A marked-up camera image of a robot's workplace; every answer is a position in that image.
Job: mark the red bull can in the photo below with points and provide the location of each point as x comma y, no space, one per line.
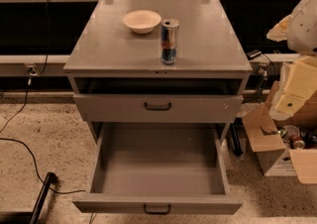
168,40

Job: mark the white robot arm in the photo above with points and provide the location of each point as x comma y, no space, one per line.
300,30

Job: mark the grey drawer cabinet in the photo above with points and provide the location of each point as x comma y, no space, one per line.
110,59

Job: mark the closed grey upper drawer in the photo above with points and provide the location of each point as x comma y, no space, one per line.
157,108

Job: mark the open grey lower drawer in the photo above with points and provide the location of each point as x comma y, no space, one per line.
158,169

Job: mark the can in cardboard box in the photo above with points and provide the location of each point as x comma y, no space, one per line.
296,142

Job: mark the white bowl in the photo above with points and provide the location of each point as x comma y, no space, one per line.
142,21

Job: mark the small black device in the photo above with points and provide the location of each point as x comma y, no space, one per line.
253,54

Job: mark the black bar on floor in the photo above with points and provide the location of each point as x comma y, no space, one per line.
49,180

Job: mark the cardboard box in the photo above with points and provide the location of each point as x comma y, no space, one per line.
274,154

